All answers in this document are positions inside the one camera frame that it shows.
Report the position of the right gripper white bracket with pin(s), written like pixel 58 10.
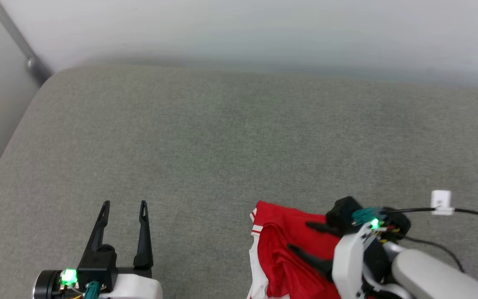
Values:
pixel 349 265

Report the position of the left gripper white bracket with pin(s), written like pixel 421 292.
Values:
pixel 137 286

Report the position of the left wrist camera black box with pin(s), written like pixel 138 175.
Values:
pixel 98 268

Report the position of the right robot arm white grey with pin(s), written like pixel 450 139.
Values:
pixel 430 274

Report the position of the grey metal bar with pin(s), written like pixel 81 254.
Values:
pixel 19 41

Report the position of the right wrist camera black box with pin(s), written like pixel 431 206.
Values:
pixel 342 214

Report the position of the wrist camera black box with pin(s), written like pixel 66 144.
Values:
pixel 342 214
pixel 98 268

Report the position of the grey fabric sofa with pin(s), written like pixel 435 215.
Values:
pixel 239 145

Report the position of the red and white basketball jersey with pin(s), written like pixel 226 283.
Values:
pixel 280 249

